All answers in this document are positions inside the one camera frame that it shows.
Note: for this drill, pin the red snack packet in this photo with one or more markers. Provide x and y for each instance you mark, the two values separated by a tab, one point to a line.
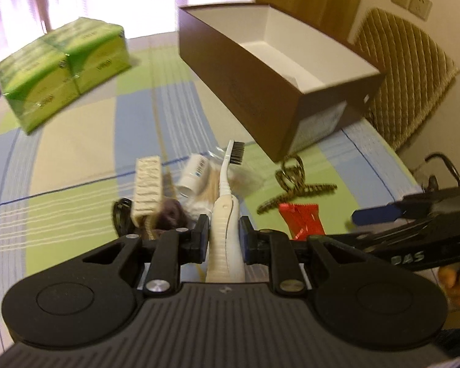
304	222

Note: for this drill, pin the green tissue pack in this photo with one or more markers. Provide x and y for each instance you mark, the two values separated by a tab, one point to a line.
61	73

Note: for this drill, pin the person's right hand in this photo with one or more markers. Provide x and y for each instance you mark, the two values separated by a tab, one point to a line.
454	285

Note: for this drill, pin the leopard hair claw clip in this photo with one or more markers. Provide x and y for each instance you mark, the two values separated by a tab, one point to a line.
314	192

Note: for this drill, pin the black curved hook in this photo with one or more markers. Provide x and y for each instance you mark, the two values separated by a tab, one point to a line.
450	165

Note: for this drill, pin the dark brown fuzzy scrunchie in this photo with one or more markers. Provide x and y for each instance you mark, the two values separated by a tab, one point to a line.
170	214

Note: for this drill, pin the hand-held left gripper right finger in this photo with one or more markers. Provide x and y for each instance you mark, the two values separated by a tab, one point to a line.
245	242

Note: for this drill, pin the white pill bottle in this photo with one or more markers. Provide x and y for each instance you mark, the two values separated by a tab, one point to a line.
193	176

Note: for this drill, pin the bag of cotton swabs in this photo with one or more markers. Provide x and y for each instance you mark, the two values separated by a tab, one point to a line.
210	189

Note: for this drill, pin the brown cardboard box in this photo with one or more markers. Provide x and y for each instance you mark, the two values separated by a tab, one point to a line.
234	76

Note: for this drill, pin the white electric toothbrush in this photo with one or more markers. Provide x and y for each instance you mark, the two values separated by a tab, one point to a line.
224	237

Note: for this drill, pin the wicker chair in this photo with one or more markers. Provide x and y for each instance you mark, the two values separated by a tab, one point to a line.
406	65

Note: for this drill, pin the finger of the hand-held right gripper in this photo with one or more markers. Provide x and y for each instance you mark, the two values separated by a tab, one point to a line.
425	228
375	213

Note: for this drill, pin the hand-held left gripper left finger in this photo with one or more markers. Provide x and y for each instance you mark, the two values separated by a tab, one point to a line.
204	234

